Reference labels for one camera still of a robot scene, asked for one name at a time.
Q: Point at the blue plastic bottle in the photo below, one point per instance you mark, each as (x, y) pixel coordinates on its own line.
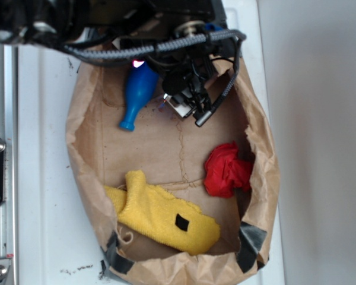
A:
(140, 87)

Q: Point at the aluminium frame rail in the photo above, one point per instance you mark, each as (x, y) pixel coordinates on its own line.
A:
(8, 166)

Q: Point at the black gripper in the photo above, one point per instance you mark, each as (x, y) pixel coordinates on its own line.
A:
(179, 40)

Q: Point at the red crumpled paper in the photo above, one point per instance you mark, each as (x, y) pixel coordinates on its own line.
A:
(225, 171)

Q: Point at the yellow cloth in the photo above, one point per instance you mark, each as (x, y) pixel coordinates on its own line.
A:
(157, 214)

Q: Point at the brown paper bag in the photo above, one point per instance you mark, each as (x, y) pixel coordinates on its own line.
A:
(172, 153)

